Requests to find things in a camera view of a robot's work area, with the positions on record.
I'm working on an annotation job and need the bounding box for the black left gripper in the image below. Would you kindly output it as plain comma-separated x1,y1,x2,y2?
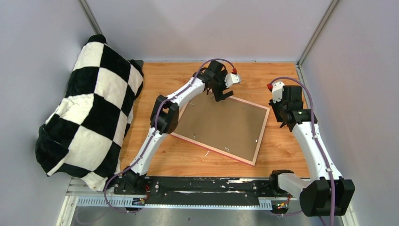
211,70,233,102

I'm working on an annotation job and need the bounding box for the pink picture frame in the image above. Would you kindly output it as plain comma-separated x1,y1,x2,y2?
169,90,271,167

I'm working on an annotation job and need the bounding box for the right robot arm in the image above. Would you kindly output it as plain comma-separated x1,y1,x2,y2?
267,81,355,217

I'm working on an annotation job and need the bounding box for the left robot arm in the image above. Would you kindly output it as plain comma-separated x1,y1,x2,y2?
121,58,241,194

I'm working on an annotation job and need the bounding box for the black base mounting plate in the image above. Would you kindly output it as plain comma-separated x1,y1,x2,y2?
114,176,290,207

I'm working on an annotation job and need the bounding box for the black white checkered pillow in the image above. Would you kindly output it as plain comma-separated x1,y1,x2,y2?
35,34,144,191

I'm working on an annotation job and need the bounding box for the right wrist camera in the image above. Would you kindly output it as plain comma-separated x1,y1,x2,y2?
267,81,285,104

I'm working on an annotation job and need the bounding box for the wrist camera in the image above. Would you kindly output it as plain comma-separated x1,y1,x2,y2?
224,73,241,89
267,81,285,104

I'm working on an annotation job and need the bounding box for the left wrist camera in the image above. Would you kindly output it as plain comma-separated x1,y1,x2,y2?
224,73,241,89

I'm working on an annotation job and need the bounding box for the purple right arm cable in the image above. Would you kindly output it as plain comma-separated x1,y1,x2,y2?
269,76,336,226

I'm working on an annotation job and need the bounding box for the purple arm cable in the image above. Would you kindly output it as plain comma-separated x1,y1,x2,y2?
103,58,236,214
269,76,336,226

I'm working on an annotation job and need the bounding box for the brown frame backing board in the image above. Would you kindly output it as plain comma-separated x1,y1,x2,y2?
174,92,267,162

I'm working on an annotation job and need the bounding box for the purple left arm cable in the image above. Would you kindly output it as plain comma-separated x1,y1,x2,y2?
103,58,236,214

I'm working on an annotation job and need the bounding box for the white slotted cable duct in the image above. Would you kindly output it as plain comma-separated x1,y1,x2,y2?
74,195,273,210

